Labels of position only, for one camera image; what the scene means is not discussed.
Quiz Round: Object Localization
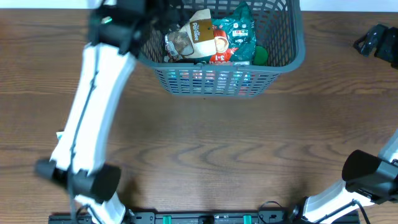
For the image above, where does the Pantree cookie pouch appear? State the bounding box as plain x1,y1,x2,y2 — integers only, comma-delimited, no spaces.
164,9,216,63

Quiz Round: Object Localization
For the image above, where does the Kleenex tissue multipack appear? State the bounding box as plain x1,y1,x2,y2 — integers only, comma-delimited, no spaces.
155,62,256,96

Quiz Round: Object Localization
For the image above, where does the green Nescafe coffee bag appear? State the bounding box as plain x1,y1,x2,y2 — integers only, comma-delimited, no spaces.
193,2,256,65

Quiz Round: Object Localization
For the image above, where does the small green packet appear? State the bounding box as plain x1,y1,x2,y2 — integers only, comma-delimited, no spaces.
252,46,269,66

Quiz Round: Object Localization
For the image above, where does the small white-green sachet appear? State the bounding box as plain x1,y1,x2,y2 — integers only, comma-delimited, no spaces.
56,131,64,141

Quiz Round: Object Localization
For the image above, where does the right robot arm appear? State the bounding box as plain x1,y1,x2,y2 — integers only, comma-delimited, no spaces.
284,24,397,223

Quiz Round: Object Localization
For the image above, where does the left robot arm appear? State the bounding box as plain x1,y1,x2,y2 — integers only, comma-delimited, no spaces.
34,1,188,223

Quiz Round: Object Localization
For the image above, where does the grey plastic mesh basket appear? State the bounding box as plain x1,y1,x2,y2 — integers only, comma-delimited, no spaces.
139,0,305,97

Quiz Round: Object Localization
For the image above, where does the black aluminium rail base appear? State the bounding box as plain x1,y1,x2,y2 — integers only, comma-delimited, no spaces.
48,207,361,224

